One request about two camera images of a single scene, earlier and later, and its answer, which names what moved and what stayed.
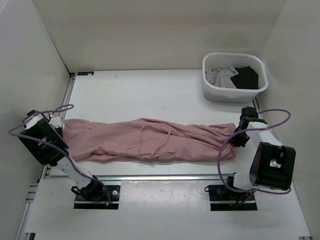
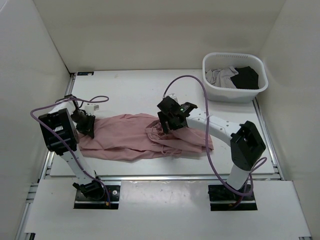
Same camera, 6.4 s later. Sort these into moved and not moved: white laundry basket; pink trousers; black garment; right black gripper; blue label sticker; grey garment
Moved: pink trousers; right black gripper
Not moved: blue label sticker; white laundry basket; grey garment; black garment
